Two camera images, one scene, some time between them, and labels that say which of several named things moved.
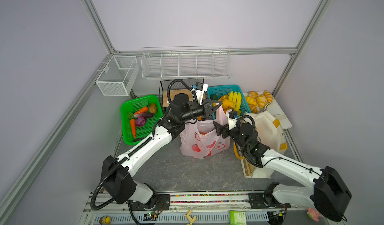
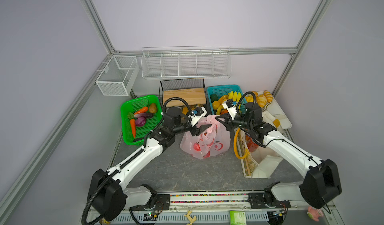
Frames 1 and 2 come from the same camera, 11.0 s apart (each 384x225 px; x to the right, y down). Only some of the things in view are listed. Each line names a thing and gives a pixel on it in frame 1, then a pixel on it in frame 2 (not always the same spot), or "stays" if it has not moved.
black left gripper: x=206 y=108 -> x=197 y=131
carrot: x=142 y=110 stays
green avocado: x=214 y=97 stays
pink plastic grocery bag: x=199 y=139 stays
